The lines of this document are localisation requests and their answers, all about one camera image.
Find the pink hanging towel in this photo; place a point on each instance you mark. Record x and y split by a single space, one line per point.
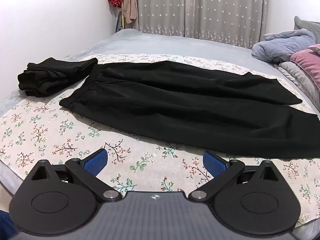
130 5

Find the blue fleece blanket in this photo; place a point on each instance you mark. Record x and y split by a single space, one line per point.
282 45

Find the black pants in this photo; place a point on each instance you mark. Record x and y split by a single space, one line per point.
175 105

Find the blue clothing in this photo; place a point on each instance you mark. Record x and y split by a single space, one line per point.
5 225

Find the grey star-print curtain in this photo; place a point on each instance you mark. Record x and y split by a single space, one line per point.
200 10

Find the folded black garment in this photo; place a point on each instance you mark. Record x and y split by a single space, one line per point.
47 77

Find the grey pillow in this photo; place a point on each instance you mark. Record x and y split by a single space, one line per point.
306 25

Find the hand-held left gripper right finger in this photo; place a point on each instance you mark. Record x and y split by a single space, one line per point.
215 165

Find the pink ruffled pillow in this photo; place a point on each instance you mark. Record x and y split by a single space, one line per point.
315 48

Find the floral bed sheet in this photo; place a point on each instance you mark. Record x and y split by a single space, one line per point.
75 135

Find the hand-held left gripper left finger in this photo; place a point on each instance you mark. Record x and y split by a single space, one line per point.
96 162

